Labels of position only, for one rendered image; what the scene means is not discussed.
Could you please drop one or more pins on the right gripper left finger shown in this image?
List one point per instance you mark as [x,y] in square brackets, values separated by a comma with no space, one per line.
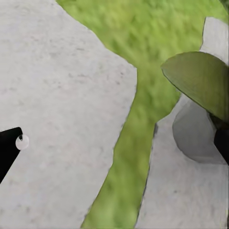
[12,141]

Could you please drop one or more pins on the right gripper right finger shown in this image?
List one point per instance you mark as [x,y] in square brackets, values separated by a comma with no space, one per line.
[221,141]

